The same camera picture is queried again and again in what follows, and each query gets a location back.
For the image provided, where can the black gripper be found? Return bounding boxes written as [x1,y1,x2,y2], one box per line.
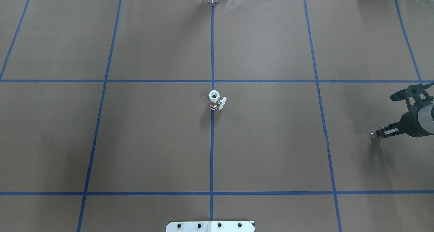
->
[376,112,422,137]

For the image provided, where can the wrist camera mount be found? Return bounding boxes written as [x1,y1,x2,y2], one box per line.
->
[390,82,434,112]

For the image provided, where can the white camera pole stand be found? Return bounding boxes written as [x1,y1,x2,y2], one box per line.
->
[165,221,255,232]

